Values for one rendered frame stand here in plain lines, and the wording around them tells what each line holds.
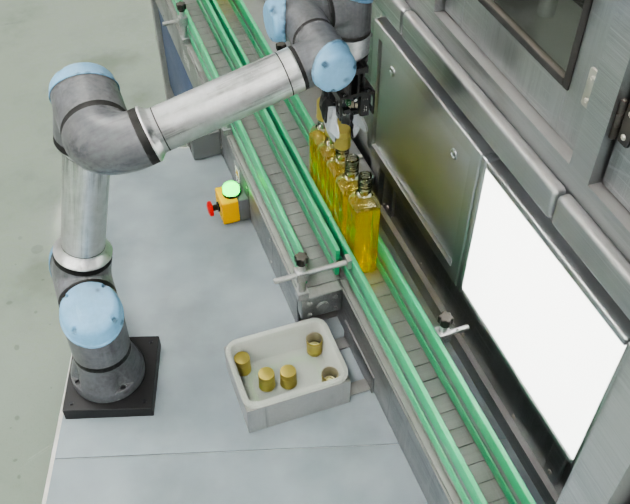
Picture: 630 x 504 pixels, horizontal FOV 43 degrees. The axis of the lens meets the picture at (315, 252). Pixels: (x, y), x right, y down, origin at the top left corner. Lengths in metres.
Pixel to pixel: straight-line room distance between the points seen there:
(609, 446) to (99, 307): 1.16
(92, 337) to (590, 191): 0.92
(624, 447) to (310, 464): 1.13
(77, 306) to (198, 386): 0.33
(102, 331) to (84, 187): 0.27
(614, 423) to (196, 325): 1.39
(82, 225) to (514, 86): 0.82
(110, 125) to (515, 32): 0.64
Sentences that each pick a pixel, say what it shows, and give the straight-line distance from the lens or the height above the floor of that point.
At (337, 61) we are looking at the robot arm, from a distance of 1.29.
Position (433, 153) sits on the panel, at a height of 1.19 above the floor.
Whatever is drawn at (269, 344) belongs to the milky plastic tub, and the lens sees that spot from 1.72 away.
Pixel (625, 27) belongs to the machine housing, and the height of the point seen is 1.67.
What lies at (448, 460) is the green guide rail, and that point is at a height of 0.91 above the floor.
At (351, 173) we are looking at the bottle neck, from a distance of 1.64.
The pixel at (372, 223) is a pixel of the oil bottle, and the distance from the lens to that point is 1.65.
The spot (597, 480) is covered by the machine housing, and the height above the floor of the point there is 1.68.
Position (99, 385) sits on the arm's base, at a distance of 1.69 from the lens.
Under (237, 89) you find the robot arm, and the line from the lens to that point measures 1.29.
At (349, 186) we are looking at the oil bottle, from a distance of 1.65.
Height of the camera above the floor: 2.18
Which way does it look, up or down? 46 degrees down
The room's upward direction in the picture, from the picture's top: straight up
